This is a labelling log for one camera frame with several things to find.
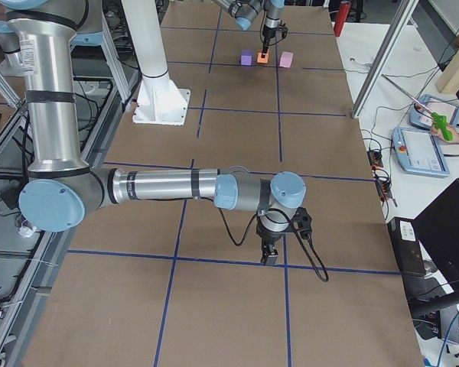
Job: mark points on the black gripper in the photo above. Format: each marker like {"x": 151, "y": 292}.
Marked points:
{"x": 268, "y": 235}
{"x": 268, "y": 34}

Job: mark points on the orange foam cube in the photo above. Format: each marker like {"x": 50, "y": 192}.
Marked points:
{"x": 262, "y": 58}

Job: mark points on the green handled reacher grabber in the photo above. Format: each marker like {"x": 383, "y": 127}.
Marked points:
{"x": 440, "y": 121}

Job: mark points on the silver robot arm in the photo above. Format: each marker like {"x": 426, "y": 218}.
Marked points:
{"x": 245, "y": 13}
{"x": 63, "y": 188}

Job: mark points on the person's hand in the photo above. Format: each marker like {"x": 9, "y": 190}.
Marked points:
{"x": 439, "y": 133}

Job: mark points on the dark purple foam cube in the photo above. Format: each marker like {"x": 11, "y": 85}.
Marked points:
{"x": 246, "y": 58}

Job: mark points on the pink foam cube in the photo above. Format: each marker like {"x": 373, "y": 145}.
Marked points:
{"x": 286, "y": 59}

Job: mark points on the red cylinder tube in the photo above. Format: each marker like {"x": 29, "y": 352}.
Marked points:
{"x": 341, "y": 17}

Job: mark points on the orange black power strip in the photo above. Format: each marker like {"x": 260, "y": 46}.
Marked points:
{"x": 382, "y": 178}

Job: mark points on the black computer box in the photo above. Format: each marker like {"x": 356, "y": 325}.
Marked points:
{"x": 406, "y": 247}

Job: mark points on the far blue teach pendant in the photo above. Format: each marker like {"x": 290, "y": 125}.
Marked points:
{"x": 421, "y": 118}

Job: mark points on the blue teach pendant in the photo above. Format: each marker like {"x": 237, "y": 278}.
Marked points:
{"x": 418, "y": 152}
{"x": 421, "y": 118}

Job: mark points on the black computer monitor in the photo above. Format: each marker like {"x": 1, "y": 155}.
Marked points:
{"x": 437, "y": 228}

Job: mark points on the white desk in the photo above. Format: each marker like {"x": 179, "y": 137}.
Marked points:
{"x": 411, "y": 66}

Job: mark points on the near blue teach pendant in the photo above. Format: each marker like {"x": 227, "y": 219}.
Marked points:
{"x": 418, "y": 152}

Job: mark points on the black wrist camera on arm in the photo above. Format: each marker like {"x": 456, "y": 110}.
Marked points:
{"x": 283, "y": 29}
{"x": 303, "y": 221}

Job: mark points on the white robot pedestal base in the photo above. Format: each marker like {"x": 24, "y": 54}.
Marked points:
{"x": 159, "y": 101}

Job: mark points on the aluminium frame post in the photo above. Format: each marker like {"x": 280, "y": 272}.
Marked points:
{"x": 400, "y": 20}

